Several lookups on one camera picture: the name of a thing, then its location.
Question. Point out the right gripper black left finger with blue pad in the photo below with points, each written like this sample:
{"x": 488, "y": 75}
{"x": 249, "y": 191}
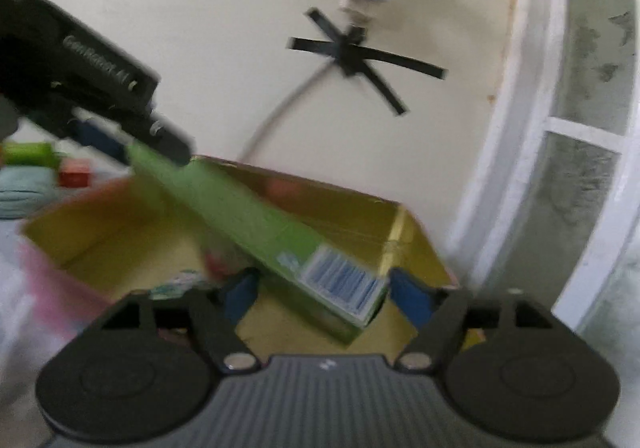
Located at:
{"x": 145, "y": 366}

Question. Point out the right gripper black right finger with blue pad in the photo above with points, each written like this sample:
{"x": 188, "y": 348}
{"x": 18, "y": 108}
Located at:
{"x": 507, "y": 364}

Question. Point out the green tube package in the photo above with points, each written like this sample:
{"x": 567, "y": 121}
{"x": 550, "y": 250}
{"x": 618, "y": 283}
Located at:
{"x": 41, "y": 154}

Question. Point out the small red box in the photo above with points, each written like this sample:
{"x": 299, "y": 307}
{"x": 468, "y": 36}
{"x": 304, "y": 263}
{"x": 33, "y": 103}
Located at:
{"x": 75, "y": 173}

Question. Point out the teal zip pouch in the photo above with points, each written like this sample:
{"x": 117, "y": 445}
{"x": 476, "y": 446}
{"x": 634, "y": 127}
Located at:
{"x": 26, "y": 190}

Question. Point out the green rectangular carton box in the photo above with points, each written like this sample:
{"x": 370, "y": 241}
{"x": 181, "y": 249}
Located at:
{"x": 323, "y": 283}

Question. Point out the pink macaron biscuit tin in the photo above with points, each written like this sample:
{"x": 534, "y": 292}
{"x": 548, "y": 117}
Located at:
{"x": 143, "y": 231}

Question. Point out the white framed window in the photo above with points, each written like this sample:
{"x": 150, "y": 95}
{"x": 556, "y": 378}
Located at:
{"x": 554, "y": 199}

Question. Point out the black tape cross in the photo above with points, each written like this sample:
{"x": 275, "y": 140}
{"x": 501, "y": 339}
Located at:
{"x": 345, "y": 49}

